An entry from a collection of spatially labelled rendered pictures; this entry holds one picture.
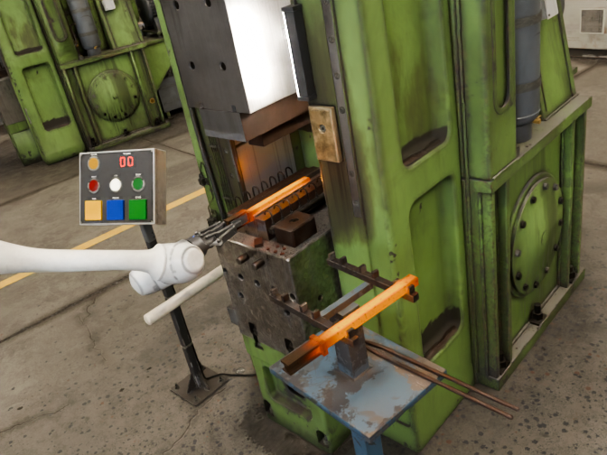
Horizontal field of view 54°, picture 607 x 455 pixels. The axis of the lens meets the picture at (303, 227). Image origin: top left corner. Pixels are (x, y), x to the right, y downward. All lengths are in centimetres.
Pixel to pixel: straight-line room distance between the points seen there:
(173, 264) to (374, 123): 67
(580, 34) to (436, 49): 523
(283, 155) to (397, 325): 81
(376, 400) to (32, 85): 570
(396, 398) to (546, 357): 135
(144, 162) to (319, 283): 80
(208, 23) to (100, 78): 499
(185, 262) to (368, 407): 60
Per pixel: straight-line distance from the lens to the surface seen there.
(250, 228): 206
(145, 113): 699
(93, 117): 679
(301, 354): 132
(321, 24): 170
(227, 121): 190
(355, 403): 159
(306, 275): 196
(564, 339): 293
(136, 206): 229
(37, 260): 171
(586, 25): 707
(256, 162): 227
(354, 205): 186
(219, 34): 180
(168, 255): 165
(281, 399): 251
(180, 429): 278
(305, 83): 175
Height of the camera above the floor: 186
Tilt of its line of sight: 27 degrees down
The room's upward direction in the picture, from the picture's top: 11 degrees counter-clockwise
